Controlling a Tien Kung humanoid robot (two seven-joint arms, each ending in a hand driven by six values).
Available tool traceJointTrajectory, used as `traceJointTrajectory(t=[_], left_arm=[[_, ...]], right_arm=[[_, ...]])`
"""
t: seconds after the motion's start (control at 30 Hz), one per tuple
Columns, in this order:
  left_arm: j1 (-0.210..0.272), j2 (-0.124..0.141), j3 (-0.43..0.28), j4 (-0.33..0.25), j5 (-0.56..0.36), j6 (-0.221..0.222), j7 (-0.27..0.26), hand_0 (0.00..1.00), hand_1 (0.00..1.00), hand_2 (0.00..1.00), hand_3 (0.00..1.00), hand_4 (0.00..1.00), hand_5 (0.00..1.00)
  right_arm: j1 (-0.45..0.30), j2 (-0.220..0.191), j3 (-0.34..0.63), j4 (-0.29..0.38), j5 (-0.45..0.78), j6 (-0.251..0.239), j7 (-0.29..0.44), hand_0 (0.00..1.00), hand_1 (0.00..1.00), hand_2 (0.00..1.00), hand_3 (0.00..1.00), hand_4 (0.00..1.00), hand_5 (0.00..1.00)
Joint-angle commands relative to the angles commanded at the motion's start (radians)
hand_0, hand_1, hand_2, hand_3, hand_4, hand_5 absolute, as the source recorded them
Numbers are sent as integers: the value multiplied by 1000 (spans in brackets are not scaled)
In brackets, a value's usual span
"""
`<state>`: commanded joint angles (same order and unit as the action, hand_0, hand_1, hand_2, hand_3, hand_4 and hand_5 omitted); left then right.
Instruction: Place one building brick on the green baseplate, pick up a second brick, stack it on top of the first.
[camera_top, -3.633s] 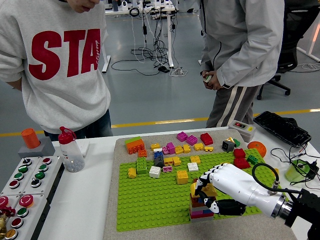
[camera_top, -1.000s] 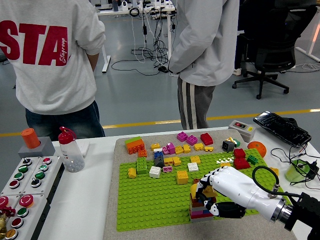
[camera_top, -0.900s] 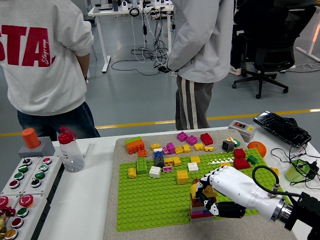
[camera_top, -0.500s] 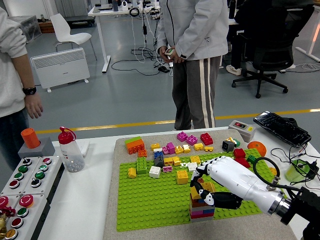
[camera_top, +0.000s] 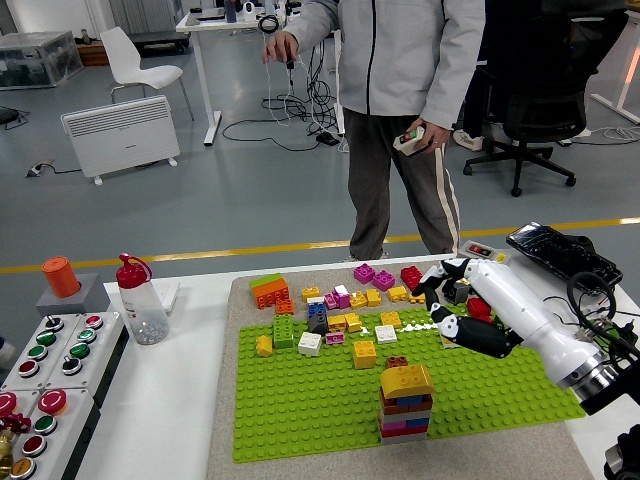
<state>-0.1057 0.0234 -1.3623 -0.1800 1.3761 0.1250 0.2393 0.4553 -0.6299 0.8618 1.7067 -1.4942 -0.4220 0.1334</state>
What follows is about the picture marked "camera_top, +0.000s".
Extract person's left hand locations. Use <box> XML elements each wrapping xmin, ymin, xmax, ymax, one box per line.
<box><xmin>412</xmin><ymin>122</ymin><xmax>452</xmax><ymax>156</ymax></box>

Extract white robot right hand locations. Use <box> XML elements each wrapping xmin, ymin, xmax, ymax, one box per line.
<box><xmin>409</xmin><ymin>257</ymin><xmax>606</xmax><ymax>389</ymax></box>

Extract person's right hand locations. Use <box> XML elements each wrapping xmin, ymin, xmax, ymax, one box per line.
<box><xmin>262</xmin><ymin>30</ymin><xmax>301</xmax><ymax>65</ymax></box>

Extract cream red-green button box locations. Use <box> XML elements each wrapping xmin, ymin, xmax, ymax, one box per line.
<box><xmin>392</xmin><ymin>124</ymin><xmax>427</xmax><ymax>159</ymax></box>

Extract black plastic-wrapped device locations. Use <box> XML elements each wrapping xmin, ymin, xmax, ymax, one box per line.
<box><xmin>505</xmin><ymin>221</ymin><xmax>624</xmax><ymax>296</ymax></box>

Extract yellow curved brick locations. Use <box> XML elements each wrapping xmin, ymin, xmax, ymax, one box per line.
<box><xmin>379</xmin><ymin>363</ymin><xmax>435</xmax><ymax>400</ymax></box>

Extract green studded baseplate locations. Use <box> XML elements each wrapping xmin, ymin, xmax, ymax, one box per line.
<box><xmin>232</xmin><ymin>295</ymin><xmax>587</xmax><ymax>465</ymax></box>

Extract tall yellow square brick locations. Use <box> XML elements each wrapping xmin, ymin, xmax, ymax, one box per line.
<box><xmin>352</xmin><ymin>339</ymin><xmax>379</xmax><ymax>370</ymax></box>

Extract brown-topped multicolour brick stack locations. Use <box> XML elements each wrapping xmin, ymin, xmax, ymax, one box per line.
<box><xmin>378</xmin><ymin>388</ymin><xmax>434</xmax><ymax>445</ymax></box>

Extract orange and green brick block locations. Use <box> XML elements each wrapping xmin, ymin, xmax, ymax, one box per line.
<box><xmin>248</xmin><ymin>273</ymin><xmax>291</xmax><ymax>310</ymax></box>

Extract long green brick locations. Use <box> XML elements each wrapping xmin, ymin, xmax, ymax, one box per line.
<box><xmin>272</xmin><ymin>313</ymin><xmax>295</xmax><ymax>350</ymax></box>

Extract white desk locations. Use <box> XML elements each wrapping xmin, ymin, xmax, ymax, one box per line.
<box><xmin>589</xmin><ymin>19</ymin><xmax>640</xmax><ymax>126</ymax></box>
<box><xmin>174</xmin><ymin>7</ymin><xmax>346</xmax><ymax>147</ymax></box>

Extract black power adapter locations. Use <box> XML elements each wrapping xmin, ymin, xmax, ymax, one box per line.
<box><xmin>612</xmin><ymin>322</ymin><xmax>640</xmax><ymax>359</ymax></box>

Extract black office chair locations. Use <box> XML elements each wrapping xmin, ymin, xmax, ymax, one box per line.
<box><xmin>462</xmin><ymin>9</ymin><xmax>631</xmax><ymax>197</ymax></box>

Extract black cart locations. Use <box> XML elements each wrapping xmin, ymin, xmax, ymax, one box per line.
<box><xmin>134</xmin><ymin>29</ymin><xmax>192</xmax><ymax>56</ymax></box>

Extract white plastic chair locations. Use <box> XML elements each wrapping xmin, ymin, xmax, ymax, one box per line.
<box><xmin>98</xmin><ymin>26</ymin><xmax>195</xmax><ymax>122</ymax></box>

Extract white panel heater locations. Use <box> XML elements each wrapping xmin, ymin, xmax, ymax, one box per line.
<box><xmin>60</xmin><ymin>94</ymin><xmax>181</xmax><ymax>187</ymax></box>

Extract wooden box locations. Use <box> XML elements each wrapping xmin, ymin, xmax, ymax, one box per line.
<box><xmin>74</xmin><ymin>42</ymin><xmax>109</xmax><ymax>67</ymax></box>

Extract clear storage crate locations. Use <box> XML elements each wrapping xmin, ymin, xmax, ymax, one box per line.
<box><xmin>0</xmin><ymin>30</ymin><xmax>85</xmax><ymax>91</ymax></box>

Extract black floor stand base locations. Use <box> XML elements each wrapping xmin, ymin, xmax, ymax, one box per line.
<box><xmin>0</xmin><ymin>107</ymin><xmax>31</xmax><ymax>131</ymax></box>

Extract clear bottle with red cap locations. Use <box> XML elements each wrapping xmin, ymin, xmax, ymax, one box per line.
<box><xmin>115</xmin><ymin>253</ymin><xmax>170</xmax><ymax>346</ymax></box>

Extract grey block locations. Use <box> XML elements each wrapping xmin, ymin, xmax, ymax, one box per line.
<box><xmin>35</xmin><ymin>273</ymin><xmax>111</xmax><ymax>319</ymax></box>

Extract orange cylinder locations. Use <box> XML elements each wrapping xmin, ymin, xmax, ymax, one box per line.
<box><xmin>40</xmin><ymin>256</ymin><xmax>82</xmax><ymax>299</ymax></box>

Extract grey push-button box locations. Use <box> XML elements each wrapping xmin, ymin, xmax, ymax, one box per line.
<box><xmin>0</xmin><ymin>311</ymin><xmax>130</xmax><ymax>401</ymax></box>

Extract grey emergency-stop button box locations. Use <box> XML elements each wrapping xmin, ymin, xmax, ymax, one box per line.
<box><xmin>0</xmin><ymin>387</ymin><xmax>101</xmax><ymax>480</ymax></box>

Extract brass valve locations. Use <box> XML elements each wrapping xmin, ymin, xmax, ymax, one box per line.
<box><xmin>0</xmin><ymin>429</ymin><xmax>16</xmax><ymax>479</ymax></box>

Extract black table cables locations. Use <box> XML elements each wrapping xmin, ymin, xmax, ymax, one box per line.
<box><xmin>542</xmin><ymin>294</ymin><xmax>640</xmax><ymax>351</ymax></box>

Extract hanging black cable bundle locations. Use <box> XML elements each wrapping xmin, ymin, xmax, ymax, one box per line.
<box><xmin>219</xmin><ymin>14</ymin><xmax>351</xmax><ymax>151</ymax></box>

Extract grey switch box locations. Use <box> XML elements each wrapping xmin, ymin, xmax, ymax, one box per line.
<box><xmin>457</xmin><ymin>239</ymin><xmax>514</xmax><ymax>266</ymax></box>

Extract white wall switch plate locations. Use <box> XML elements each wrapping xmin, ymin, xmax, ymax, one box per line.
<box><xmin>149</xmin><ymin>278</ymin><xmax>181</xmax><ymax>316</ymax></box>

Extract floor socket with cable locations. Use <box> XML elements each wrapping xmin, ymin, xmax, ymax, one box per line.
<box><xmin>24</xmin><ymin>158</ymin><xmax>84</xmax><ymax>179</ymax></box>

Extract red valve handle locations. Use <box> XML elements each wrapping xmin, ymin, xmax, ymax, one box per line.
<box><xmin>0</xmin><ymin>412</ymin><xmax>32</xmax><ymax>435</ymax></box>

